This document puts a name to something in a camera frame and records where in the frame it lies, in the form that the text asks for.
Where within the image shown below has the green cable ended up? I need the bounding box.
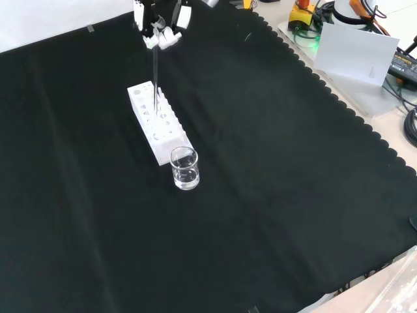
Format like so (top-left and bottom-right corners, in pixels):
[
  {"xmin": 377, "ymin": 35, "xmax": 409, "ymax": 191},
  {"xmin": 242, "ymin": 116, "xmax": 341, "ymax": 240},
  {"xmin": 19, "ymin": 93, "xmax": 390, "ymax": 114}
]
[{"xmin": 292, "ymin": 25, "xmax": 322, "ymax": 50}]

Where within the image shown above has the clear glass beaker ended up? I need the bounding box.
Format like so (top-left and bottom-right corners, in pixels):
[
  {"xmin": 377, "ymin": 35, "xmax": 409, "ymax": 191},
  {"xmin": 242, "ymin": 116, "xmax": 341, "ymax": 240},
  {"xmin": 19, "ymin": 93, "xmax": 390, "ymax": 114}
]
[{"xmin": 169, "ymin": 145, "xmax": 200, "ymax": 192}]

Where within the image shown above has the pale board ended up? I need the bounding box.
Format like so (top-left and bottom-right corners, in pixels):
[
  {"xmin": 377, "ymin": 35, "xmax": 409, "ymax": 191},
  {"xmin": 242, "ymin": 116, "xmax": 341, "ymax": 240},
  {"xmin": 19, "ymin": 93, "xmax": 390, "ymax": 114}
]
[{"xmin": 313, "ymin": 22, "xmax": 401, "ymax": 87}]

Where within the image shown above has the grey base plate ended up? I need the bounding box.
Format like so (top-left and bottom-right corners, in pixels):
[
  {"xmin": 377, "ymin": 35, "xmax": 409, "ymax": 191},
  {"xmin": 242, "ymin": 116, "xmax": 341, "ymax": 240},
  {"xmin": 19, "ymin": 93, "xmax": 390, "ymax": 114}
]
[{"xmin": 276, "ymin": 18, "xmax": 410, "ymax": 119}]

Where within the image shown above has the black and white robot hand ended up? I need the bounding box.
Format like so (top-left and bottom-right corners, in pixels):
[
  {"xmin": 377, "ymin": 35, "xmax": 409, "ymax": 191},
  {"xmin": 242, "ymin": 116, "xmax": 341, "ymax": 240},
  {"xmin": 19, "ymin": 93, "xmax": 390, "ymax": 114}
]
[{"xmin": 132, "ymin": 0, "xmax": 193, "ymax": 52}]

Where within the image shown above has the black power adapter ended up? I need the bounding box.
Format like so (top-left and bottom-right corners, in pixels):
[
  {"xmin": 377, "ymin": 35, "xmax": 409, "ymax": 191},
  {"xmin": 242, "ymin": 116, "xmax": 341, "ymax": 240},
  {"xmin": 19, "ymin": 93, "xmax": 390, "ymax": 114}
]
[{"xmin": 386, "ymin": 49, "xmax": 417, "ymax": 83}]

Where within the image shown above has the black bench cloth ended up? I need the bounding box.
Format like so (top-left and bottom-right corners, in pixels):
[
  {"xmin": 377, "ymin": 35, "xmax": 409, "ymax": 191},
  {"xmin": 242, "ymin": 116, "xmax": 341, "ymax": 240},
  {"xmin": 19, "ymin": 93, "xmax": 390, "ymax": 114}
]
[{"xmin": 0, "ymin": 0, "xmax": 417, "ymax": 313}]

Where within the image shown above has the black cable bundle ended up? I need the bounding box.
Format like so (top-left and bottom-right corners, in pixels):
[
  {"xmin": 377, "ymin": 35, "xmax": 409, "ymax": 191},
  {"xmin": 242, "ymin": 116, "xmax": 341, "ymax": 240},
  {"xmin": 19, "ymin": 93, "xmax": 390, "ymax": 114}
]
[{"xmin": 403, "ymin": 107, "xmax": 417, "ymax": 148}]

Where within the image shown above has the yellow stop button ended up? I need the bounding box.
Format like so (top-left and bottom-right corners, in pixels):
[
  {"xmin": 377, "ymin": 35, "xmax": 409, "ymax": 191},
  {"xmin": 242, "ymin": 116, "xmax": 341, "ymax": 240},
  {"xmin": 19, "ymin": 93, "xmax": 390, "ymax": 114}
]
[{"xmin": 287, "ymin": 0, "xmax": 319, "ymax": 32}]

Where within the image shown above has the hex key set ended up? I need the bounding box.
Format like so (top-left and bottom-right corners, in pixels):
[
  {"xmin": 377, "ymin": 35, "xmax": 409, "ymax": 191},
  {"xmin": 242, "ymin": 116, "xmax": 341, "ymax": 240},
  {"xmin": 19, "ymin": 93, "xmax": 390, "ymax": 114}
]
[{"xmin": 229, "ymin": 0, "xmax": 259, "ymax": 11}]

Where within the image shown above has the white test tube rack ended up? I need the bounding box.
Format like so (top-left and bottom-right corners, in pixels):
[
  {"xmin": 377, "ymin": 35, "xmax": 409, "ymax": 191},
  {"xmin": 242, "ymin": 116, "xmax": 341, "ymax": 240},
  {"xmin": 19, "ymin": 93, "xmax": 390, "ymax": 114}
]
[{"xmin": 126, "ymin": 80, "xmax": 194, "ymax": 168}]

